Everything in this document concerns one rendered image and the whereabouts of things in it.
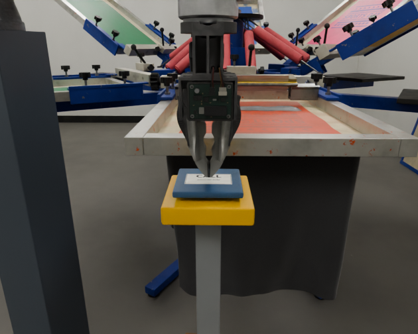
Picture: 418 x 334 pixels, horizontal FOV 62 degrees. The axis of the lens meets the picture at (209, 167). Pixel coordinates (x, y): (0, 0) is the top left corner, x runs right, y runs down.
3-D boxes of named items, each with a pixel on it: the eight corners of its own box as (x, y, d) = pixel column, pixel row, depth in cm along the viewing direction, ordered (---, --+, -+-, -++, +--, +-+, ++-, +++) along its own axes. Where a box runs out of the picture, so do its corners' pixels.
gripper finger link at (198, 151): (185, 188, 47) (184, 122, 44) (188, 173, 53) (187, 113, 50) (208, 189, 47) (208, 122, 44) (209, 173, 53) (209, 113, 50)
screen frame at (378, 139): (417, 157, 69) (420, 138, 67) (125, 155, 70) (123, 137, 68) (312, 99, 143) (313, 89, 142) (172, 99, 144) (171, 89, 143)
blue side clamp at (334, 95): (340, 116, 115) (342, 95, 112) (324, 116, 115) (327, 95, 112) (315, 102, 143) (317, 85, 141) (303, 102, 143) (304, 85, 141)
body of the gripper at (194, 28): (176, 125, 43) (173, 20, 39) (183, 112, 51) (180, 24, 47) (239, 126, 43) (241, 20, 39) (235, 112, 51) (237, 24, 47)
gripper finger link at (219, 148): (208, 189, 47) (208, 122, 44) (209, 173, 53) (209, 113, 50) (231, 189, 47) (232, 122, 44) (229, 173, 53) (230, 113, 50)
